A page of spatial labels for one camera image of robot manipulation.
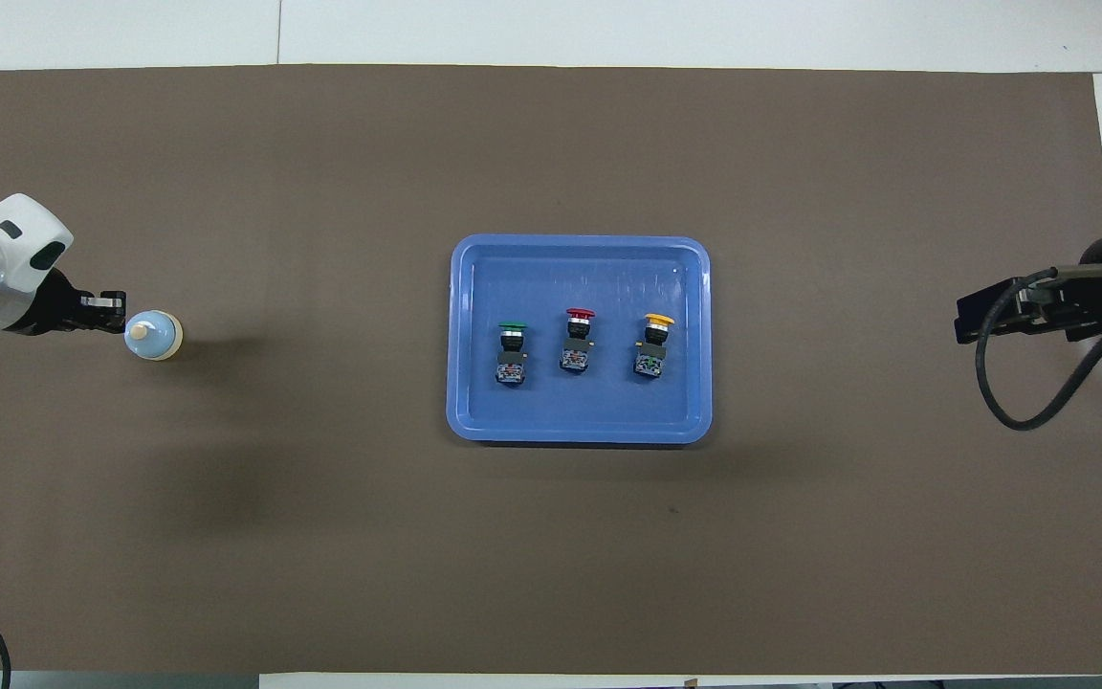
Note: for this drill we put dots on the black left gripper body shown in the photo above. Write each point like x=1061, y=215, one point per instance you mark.
x=44, y=306

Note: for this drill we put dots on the yellow push button switch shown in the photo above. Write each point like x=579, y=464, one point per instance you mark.
x=652, y=359

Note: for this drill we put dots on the green push button switch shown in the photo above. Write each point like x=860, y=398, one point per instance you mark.
x=511, y=368

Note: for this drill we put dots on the red push button switch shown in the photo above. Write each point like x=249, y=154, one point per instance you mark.
x=577, y=356

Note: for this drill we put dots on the blue plastic tray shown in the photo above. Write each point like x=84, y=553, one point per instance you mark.
x=580, y=277

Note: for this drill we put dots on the brown table mat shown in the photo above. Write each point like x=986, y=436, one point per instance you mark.
x=321, y=191

